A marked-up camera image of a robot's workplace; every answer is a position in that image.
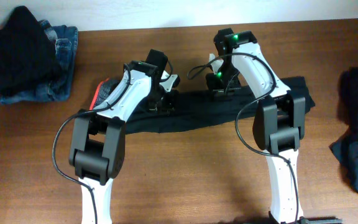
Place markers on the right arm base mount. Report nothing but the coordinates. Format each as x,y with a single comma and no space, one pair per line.
303,220

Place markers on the black pants red waistband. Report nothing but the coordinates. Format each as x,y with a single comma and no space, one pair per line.
194,109

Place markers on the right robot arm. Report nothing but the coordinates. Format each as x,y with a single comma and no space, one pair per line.
279,122

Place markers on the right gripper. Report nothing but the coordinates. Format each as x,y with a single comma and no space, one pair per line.
218,89

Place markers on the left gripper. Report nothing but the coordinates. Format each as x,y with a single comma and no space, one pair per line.
171,106

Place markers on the folded blue jeans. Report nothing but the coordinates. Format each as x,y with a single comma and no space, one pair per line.
65,40

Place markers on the black folded garment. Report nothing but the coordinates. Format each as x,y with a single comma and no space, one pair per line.
27,56

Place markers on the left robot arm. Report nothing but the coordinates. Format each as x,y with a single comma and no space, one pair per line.
99,135

